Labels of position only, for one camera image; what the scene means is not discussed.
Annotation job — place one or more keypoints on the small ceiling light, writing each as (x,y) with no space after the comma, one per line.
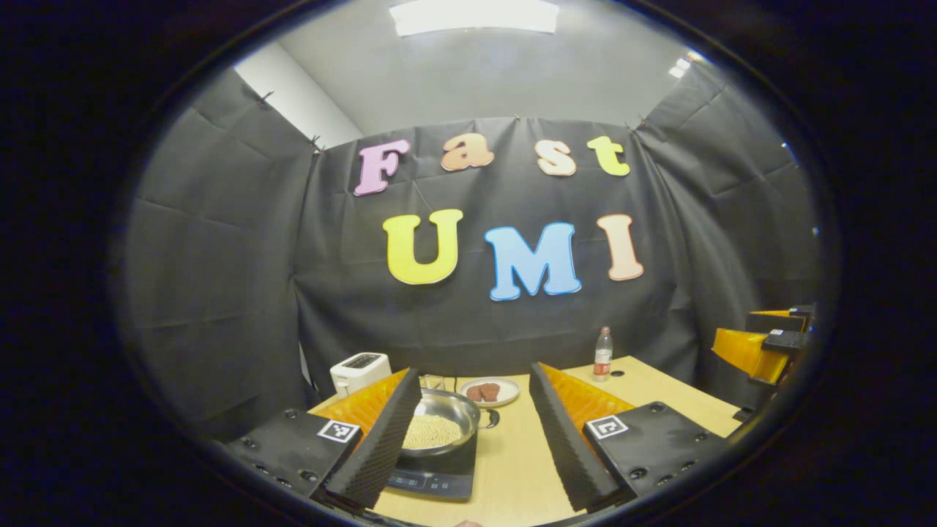
(682,66)

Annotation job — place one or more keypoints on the large ceiling light panel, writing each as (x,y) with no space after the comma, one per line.
(476,16)

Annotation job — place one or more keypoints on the clear plastic water bottle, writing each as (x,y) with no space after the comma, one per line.
(602,359)

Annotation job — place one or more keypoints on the brown meat slice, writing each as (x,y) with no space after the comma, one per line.
(474,394)
(490,391)

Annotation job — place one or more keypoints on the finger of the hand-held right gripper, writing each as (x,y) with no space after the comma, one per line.
(743,353)
(779,320)

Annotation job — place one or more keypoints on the white toaster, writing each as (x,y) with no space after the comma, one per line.
(359,372)

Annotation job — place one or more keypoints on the black backdrop cloth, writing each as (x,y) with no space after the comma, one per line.
(234,278)

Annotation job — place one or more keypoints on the black induction cooktop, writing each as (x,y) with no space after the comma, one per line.
(439,476)

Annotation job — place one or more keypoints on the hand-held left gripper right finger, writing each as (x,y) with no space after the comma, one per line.
(571,454)

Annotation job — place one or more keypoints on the white oval plate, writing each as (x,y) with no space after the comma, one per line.
(509,391)

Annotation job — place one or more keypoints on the pile of yellow soybeans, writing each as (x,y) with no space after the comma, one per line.
(432,433)

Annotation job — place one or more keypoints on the stainless steel pot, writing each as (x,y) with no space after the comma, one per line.
(457,410)

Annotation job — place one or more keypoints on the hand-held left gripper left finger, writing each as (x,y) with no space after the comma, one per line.
(377,454)

